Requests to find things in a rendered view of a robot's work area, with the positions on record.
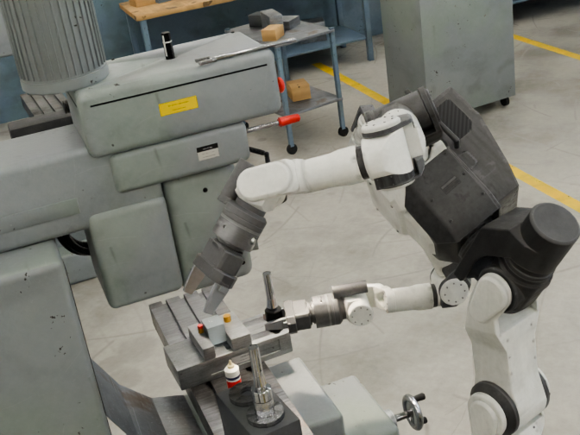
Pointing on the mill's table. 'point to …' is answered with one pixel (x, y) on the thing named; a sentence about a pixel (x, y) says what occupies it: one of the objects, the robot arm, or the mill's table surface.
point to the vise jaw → (236, 332)
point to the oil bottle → (232, 375)
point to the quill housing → (197, 217)
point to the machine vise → (220, 353)
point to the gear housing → (179, 157)
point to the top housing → (174, 94)
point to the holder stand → (233, 419)
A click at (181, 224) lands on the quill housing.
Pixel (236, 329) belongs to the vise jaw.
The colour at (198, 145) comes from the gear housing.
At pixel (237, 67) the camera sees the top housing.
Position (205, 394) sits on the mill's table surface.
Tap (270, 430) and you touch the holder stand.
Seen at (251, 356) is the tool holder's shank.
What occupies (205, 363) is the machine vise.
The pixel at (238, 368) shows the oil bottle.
